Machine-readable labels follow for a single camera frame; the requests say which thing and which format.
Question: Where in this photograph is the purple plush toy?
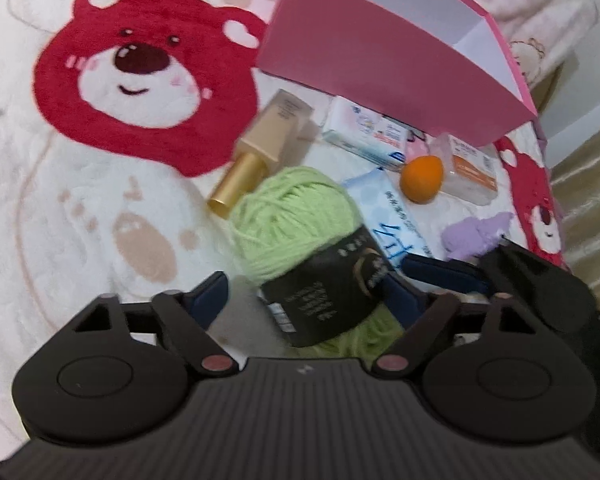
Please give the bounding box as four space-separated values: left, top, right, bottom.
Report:
441 211 514 261

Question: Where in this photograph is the blue white tissue pack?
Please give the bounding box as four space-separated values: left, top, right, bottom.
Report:
342 168 434 268

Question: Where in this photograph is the clear floss pick box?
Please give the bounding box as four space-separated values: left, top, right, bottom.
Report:
429 133 498 206

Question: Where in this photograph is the orange makeup sponge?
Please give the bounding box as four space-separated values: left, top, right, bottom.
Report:
399 155 444 204

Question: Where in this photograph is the green yarn ball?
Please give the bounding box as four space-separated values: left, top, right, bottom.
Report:
230 167 403 364

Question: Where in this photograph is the beige foundation bottle gold cap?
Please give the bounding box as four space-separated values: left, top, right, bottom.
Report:
207 90 313 219

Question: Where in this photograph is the white wet wipes pack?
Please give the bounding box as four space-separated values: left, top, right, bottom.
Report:
322 96 411 171

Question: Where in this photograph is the pink cardboard storage box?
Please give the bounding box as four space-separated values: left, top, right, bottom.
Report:
258 0 536 146

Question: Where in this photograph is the red bear plush blanket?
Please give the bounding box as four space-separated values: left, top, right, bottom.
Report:
0 0 569 461

